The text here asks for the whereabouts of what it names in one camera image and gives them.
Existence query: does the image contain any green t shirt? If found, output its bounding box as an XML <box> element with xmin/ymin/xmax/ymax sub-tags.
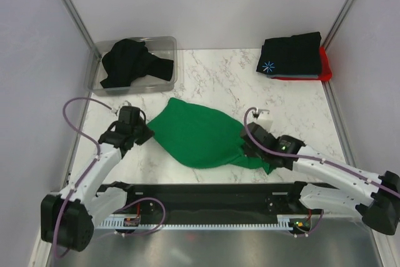
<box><xmin>147</xmin><ymin>98</ymin><xmax>273</xmax><ymax>174</ymax></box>

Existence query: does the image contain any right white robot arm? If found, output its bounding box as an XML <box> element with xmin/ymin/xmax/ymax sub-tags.
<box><xmin>240</xmin><ymin>123</ymin><xmax>399</xmax><ymax>236</ymax></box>

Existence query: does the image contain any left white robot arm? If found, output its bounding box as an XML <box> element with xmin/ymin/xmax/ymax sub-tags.
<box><xmin>41</xmin><ymin>118</ymin><xmax>154</xmax><ymax>251</ymax></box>

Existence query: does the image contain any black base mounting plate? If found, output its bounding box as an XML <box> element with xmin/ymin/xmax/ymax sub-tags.
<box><xmin>98</xmin><ymin>182</ymin><xmax>321</xmax><ymax>224</ymax></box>

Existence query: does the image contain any clear plastic bin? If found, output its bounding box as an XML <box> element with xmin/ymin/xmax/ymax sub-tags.
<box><xmin>84</xmin><ymin>36</ymin><xmax>178</xmax><ymax>96</ymax></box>

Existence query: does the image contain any crumpled black t shirt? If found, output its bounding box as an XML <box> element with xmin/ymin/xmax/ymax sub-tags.
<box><xmin>100</xmin><ymin>39</ymin><xmax>174</xmax><ymax>89</ymax></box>

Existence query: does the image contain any folded red t shirt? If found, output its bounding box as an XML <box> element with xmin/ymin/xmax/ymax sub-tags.
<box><xmin>272</xmin><ymin>47</ymin><xmax>333</xmax><ymax>82</ymax></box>

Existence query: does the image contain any folded black t shirt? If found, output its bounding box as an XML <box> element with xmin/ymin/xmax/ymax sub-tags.
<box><xmin>256</xmin><ymin>32</ymin><xmax>322</xmax><ymax>75</ymax></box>

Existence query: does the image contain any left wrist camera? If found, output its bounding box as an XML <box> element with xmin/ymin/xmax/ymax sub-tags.
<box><xmin>118</xmin><ymin>106</ymin><xmax>146</xmax><ymax>126</ymax></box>

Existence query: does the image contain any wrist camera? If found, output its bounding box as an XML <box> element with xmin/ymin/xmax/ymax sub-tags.
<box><xmin>118</xmin><ymin>106</ymin><xmax>146</xmax><ymax>126</ymax></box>
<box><xmin>252</xmin><ymin>109</ymin><xmax>273</xmax><ymax>131</ymax></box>

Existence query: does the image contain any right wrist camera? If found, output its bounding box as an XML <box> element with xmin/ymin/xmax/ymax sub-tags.
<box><xmin>252</xmin><ymin>109</ymin><xmax>273</xmax><ymax>131</ymax></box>

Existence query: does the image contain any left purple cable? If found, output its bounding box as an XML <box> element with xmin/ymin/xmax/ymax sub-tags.
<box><xmin>52</xmin><ymin>97</ymin><xmax>167</xmax><ymax>259</ymax></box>

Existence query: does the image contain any white slotted cable duct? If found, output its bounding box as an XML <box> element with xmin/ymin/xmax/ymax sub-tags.
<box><xmin>96</xmin><ymin>214</ymin><xmax>312</xmax><ymax>231</ymax></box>

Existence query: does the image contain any left aluminium frame post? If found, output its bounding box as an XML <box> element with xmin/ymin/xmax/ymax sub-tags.
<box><xmin>61</xmin><ymin>0</ymin><xmax>96</xmax><ymax>50</ymax></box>

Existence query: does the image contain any aluminium frame post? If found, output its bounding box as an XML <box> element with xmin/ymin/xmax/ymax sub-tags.
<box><xmin>322</xmin><ymin>0</ymin><xmax>356</xmax><ymax>49</ymax></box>
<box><xmin>61</xmin><ymin>0</ymin><xmax>96</xmax><ymax>50</ymax></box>

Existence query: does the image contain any right aluminium frame post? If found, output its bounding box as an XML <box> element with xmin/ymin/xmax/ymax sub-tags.
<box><xmin>322</xmin><ymin>0</ymin><xmax>356</xmax><ymax>49</ymax></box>

